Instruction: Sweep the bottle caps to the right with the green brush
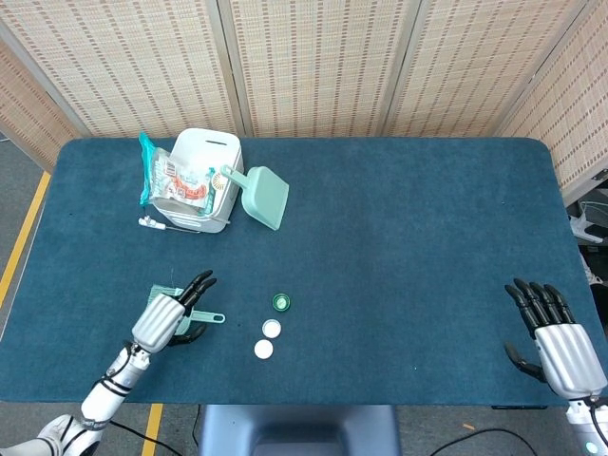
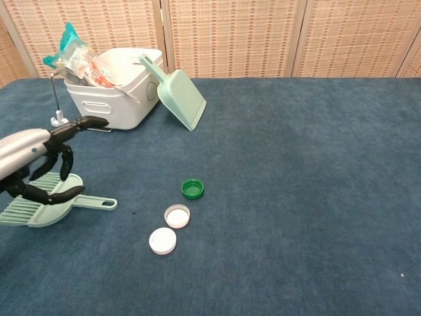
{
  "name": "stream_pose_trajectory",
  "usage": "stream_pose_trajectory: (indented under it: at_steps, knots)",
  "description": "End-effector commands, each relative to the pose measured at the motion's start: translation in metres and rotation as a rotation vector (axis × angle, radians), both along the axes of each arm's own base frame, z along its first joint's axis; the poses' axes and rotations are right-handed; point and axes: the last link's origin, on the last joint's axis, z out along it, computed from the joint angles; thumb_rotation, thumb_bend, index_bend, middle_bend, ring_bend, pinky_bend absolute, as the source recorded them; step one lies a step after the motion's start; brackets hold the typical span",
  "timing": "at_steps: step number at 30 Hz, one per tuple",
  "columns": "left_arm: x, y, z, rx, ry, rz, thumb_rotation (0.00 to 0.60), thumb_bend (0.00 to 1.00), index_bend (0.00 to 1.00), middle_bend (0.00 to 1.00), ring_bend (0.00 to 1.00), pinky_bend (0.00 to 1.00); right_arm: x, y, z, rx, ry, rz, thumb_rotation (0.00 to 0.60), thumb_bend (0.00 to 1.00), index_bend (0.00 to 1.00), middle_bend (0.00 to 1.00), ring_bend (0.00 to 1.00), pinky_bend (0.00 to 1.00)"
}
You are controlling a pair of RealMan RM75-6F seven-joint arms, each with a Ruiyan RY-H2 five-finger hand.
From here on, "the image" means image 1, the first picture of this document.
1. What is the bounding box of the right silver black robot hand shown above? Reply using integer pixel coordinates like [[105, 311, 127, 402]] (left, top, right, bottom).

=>
[[503, 278, 608, 399]]

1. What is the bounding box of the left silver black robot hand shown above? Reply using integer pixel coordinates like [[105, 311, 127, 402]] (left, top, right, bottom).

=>
[[130, 269, 219, 355]]

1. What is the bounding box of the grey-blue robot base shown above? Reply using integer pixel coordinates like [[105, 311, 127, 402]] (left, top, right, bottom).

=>
[[197, 404, 403, 456]]

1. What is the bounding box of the white power strip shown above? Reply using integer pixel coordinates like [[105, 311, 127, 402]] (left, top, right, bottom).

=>
[[569, 201, 607, 246]]

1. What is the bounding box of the white orange snack wrapper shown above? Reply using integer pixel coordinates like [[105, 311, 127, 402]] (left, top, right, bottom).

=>
[[151, 146, 227, 218]]

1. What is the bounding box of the teal-edged clear plastic bag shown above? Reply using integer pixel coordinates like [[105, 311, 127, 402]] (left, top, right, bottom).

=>
[[137, 131, 167, 209]]

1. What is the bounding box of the mint green dustpan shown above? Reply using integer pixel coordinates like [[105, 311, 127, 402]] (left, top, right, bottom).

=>
[[219, 164, 291, 233]]

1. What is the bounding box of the white plastic trash bin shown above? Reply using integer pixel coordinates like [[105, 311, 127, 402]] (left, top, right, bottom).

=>
[[150, 127, 245, 235]]

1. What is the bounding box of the blue table cover cloth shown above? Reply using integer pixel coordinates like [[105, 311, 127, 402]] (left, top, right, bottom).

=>
[[0, 137, 608, 408]]

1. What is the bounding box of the woven bamboo screen panel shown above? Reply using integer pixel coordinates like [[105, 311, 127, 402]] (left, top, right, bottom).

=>
[[0, 0, 238, 139], [0, 37, 80, 175], [384, 0, 593, 139], [218, 0, 422, 139], [496, 0, 608, 205]]

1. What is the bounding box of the metal wire white-footed stand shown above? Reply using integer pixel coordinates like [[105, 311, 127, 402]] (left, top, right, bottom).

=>
[[138, 216, 232, 235]]

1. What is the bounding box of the black floor cable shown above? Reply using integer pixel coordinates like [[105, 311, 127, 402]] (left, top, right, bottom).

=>
[[108, 417, 200, 456], [429, 427, 538, 456]]

